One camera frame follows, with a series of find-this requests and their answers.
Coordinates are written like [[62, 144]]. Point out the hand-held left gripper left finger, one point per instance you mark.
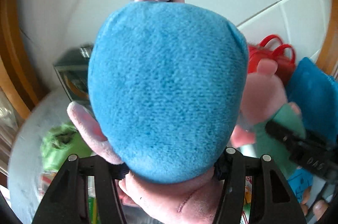
[[105, 187]]

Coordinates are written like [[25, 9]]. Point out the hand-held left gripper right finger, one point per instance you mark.
[[232, 187]]

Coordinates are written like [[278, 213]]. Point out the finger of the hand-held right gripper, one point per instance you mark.
[[277, 133]]

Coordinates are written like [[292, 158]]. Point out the pig plush toy green dress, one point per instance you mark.
[[264, 86]]

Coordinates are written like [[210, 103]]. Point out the pig plush toy blue dress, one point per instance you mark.
[[169, 81]]

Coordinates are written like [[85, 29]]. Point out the person's right hand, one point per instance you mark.
[[320, 206]]

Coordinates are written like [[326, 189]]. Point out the blue cushion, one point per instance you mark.
[[314, 92]]

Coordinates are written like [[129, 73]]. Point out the red plastic case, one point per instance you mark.
[[285, 68]]

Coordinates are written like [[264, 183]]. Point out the dark green gift box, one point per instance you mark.
[[71, 76]]

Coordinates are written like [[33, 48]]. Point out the wooden furniture frame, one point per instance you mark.
[[15, 60]]

